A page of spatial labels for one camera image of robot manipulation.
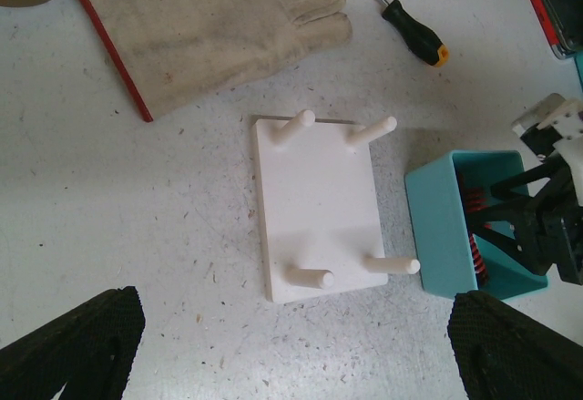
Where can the teal clear toolbox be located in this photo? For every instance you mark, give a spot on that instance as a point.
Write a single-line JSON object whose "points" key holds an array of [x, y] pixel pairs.
{"points": [[578, 61]]}

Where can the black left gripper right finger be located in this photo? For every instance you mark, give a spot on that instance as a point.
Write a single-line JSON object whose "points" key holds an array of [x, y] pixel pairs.
{"points": [[503, 354]]}

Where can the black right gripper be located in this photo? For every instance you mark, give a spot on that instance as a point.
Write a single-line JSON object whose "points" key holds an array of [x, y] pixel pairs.
{"points": [[550, 232]]}

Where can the red handled hex key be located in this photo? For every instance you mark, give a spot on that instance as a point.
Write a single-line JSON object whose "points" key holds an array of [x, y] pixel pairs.
{"points": [[549, 25]]}

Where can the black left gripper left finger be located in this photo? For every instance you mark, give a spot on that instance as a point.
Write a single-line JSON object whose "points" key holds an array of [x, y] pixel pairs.
{"points": [[86, 353]]}

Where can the large red spring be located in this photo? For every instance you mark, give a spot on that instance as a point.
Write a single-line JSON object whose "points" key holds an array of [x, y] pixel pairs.
{"points": [[473, 198]]}

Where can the red spring in tray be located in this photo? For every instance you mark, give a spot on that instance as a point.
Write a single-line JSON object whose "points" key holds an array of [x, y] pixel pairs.
{"points": [[481, 272]]}

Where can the beige work glove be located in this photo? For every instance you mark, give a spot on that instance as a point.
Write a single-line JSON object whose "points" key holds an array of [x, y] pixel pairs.
{"points": [[169, 52]]}

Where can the black orange flathead screwdriver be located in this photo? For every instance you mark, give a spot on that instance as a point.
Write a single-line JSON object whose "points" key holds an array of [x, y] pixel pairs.
{"points": [[421, 40]]}

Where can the white peg base plate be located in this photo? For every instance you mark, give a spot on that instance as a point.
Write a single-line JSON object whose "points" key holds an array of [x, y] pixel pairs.
{"points": [[317, 206]]}

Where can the teal spring tray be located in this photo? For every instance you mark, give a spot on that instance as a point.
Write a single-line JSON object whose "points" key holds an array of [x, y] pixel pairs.
{"points": [[442, 242]]}

